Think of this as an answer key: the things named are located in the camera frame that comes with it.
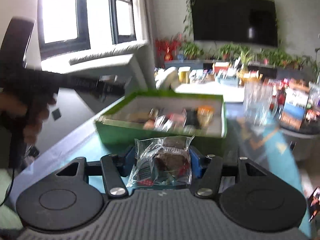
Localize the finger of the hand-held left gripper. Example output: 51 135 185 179
57 75 125 101

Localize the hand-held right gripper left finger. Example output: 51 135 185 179
56 146 137 198

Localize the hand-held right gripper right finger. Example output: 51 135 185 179
189 147 269 198

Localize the green cardboard box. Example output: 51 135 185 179
94 91 228 146

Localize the clear brownie packet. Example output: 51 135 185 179
126 135 196 189

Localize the person's left hand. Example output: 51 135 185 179
0 94 57 143

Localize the grey fabric sofa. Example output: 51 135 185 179
41 42 156 121

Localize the pile of assorted snack packets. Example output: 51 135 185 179
127 106 216 131

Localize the teal table runner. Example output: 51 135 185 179
87 102 312 240

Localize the blue-grey tablecloth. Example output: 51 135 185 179
14 115 131 181

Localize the round white table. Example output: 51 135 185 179
174 81 246 103

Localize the dark framed window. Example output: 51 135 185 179
37 0 141 58

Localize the red flower decoration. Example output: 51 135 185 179
154 36 183 61

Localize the glass pitcher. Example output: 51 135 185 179
242 82 278 128

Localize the yellow canister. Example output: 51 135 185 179
178 67 191 83

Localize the wicker basket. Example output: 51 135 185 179
237 71 263 86

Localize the blue orange snack box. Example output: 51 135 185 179
279 87 310 130

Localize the spider plant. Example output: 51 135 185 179
234 46 253 73

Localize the pale green cloth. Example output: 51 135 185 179
0 169 24 231

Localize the row of potted plants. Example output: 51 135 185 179
180 40 320 71

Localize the black television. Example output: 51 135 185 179
189 0 279 48

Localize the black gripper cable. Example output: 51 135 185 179
0 167 16 207

